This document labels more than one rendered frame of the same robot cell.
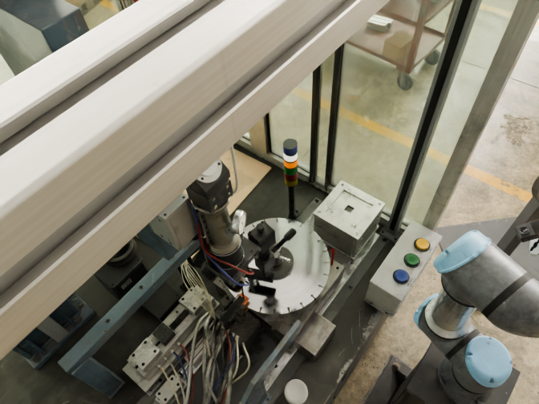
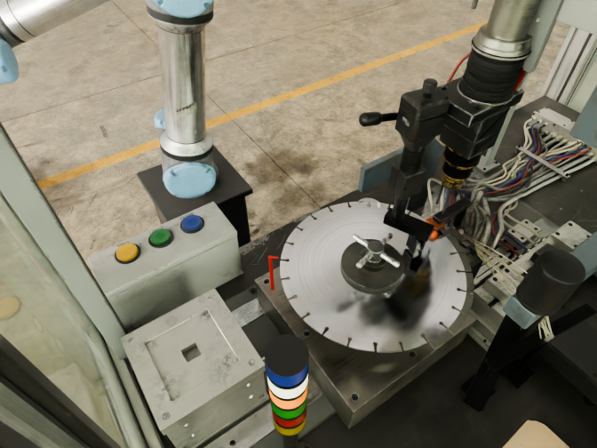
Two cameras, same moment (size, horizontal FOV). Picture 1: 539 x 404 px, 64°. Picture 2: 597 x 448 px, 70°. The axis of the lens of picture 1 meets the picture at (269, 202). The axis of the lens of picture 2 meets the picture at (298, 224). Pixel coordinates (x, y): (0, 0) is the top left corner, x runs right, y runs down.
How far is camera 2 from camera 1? 123 cm
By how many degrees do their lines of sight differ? 78
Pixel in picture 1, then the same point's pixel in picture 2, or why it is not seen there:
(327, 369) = not seen: hidden behind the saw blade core
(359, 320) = (263, 253)
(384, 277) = (214, 229)
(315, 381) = not seen: hidden behind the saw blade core
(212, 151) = not seen: outside the picture
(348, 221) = (209, 326)
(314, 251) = (301, 264)
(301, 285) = (342, 225)
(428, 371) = (220, 193)
